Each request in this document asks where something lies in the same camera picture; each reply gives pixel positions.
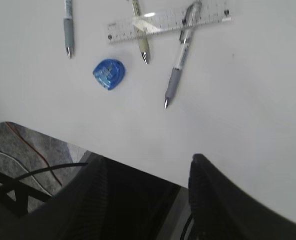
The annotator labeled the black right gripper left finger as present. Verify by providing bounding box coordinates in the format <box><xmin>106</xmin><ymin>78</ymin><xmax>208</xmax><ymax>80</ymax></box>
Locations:
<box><xmin>20</xmin><ymin>159</ymin><xmax>108</xmax><ymax>240</ymax></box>

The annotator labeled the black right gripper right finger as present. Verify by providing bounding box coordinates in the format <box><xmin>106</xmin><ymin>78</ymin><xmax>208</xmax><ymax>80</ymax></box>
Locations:
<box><xmin>188</xmin><ymin>153</ymin><xmax>296</xmax><ymax>240</ymax></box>

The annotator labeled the blue pencil sharpener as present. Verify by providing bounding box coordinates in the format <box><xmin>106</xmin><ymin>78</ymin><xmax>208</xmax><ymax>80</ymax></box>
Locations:
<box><xmin>92</xmin><ymin>59</ymin><xmax>125</xmax><ymax>91</ymax></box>

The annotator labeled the clear plastic ruler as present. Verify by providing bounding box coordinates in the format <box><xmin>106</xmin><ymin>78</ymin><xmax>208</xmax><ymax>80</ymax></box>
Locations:
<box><xmin>105</xmin><ymin>0</ymin><xmax>233</xmax><ymax>44</ymax></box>

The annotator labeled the yellow clip pen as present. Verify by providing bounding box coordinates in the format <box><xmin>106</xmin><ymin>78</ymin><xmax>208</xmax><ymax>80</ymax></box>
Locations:
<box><xmin>131</xmin><ymin>0</ymin><xmax>150</xmax><ymax>64</ymax></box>

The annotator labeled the blue clip pen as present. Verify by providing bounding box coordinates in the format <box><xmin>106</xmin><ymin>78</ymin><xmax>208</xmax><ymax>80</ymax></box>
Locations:
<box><xmin>63</xmin><ymin>0</ymin><xmax>74</xmax><ymax>59</ymax></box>

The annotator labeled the black clip pen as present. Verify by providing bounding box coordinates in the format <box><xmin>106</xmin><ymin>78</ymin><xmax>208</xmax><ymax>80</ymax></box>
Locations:
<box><xmin>164</xmin><ymin>0</ymin><xmax>202</xmax><ymax>108</ymax></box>

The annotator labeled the black cable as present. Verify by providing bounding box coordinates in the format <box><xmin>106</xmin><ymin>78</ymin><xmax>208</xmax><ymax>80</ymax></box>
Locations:
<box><xmin>12</xmin><ymin>162</ymin><xmax>88</xmax><ymax>181</ymax></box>

